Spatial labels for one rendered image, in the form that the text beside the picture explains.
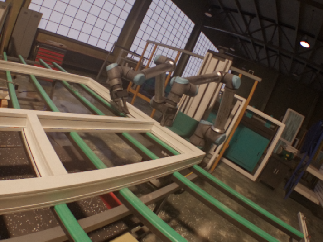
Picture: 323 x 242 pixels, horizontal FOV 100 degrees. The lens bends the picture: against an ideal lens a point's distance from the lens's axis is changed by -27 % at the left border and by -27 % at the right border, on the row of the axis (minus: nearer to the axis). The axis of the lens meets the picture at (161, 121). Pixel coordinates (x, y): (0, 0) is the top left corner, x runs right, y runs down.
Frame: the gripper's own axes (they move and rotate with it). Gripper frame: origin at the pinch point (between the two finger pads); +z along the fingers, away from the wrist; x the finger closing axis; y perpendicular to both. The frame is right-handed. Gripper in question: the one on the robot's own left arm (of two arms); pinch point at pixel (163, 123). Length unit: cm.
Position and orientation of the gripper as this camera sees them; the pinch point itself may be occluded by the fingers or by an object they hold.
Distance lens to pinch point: 128.1
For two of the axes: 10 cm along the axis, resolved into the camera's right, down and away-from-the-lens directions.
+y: 7.1, 4.5, -5.4
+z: -3.9, 8.9, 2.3
